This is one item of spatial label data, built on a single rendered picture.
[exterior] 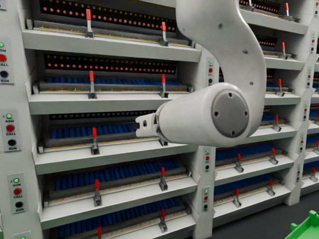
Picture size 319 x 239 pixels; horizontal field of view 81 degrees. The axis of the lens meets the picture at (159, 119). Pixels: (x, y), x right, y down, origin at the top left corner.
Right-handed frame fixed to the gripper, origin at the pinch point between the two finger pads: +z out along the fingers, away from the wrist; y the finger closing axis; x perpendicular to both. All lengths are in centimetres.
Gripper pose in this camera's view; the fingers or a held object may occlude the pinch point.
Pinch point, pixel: (146, 125)
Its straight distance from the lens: 52.2
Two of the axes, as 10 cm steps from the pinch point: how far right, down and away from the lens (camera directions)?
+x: -0.8, -10.0, 0.5
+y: 9.1, -0.6, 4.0
